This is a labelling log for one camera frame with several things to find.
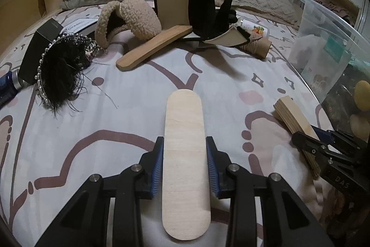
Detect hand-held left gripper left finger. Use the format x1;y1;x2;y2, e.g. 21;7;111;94
35;135;165;247

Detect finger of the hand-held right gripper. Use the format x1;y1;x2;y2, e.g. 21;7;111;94
290;132;333;164
318;126;362;155

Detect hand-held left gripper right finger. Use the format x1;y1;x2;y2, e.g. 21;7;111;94
205;135;328;247

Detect light wooden block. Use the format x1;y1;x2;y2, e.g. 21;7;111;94
273;96;323;180

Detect light rounded wooden board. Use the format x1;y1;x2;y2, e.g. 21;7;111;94
161;88;211;242

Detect clear plastic container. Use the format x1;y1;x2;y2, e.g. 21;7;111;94
287;0;370;146

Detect beige round sponge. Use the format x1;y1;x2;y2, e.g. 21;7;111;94
348;114;370;138

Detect dark marbled item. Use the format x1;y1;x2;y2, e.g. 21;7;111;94
322;68;365;120

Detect false nails pack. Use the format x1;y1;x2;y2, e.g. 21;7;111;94
311;73;333;91

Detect yellow round sponge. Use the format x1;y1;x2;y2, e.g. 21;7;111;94
354;81;370;111

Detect teal label packet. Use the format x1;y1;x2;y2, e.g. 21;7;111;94
324;33;352;68

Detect twine spool cardboard tube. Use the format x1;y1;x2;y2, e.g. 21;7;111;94
241;33;273;60

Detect clear plastic packet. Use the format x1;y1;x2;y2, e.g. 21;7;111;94
237;18;271;38

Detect brown wooden stick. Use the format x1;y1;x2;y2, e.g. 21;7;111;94
116;25;193;72

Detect pink folded clothes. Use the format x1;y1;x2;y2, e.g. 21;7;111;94
306;0;357;25

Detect black feather pearl headband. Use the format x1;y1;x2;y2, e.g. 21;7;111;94
36;33;119;120

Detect beige fluffy earmuffs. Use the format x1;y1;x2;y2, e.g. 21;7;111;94
95;0;162;48

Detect white booklet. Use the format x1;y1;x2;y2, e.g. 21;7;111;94
62;17;99;33

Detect blue bottle silver neck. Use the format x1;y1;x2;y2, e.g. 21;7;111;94
0;70;25;107

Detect black box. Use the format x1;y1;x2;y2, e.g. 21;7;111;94
18;19;65;84

